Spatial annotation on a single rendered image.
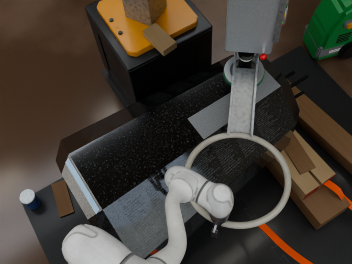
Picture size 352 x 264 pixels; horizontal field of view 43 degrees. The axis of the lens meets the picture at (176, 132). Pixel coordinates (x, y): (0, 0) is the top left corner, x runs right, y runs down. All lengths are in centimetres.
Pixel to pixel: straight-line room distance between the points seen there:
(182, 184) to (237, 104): 67
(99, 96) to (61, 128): 38
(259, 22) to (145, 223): 109
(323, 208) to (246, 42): 131
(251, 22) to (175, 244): 102
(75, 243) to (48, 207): 184
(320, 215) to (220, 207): 134
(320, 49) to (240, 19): 164
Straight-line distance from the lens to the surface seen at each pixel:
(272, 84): 245
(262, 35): 207
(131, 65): 269
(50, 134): 343
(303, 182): 290
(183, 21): 281
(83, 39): 386
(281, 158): 213
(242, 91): 225
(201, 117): 232
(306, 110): 327
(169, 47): 263
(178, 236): 151
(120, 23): 284
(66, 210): 313
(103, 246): 133
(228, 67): 246
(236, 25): 202
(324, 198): 300
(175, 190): 169
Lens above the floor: 288
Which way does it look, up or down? 62 degrees down
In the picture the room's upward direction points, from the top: 7 degrees counter-clockwise
